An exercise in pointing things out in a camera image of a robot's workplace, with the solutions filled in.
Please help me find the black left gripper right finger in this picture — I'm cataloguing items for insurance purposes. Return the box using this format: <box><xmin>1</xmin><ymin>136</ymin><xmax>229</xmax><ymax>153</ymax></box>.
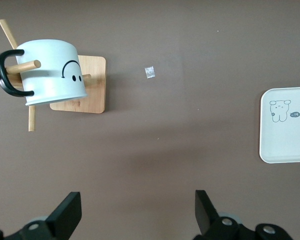
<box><xmin>193</xmin><ymin>190</ymin><xmax>257</xmax><ymax>240</ymax></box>

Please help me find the wooden mug stand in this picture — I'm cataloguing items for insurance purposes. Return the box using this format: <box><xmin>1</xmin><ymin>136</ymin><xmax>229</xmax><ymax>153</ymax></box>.
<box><xmin>0</xmin><ymin>19</ymin><xmax>108</xmax><ymax>132</ymax></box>

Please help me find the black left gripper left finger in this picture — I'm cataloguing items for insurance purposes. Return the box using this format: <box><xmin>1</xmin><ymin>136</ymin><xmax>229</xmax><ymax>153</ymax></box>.
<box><xmin>4</xmin><ymin>191</ymin><xmax>82</xmax><ymax>240</ymax></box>

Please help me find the small clear tape piece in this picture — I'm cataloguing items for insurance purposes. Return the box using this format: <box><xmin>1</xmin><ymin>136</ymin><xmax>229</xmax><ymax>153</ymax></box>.
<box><xmin>144</xmin><ymin>66</ymin><xmax>156</xmax><ymax>79</ymax></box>

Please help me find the white smiley mug black handle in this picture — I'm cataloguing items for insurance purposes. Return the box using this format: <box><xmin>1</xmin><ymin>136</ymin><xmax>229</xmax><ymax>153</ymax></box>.
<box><xmin>0</xmin><ymin>39</ymin><xmax>88</xmax><ymax>107</ymax></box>

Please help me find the white tray with bear print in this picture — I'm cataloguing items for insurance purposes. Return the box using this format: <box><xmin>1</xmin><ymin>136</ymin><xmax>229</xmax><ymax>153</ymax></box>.
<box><xmin>259</xmin><ymin>86</ymin><xmax>300</xmax><ymax>164</ymax></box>

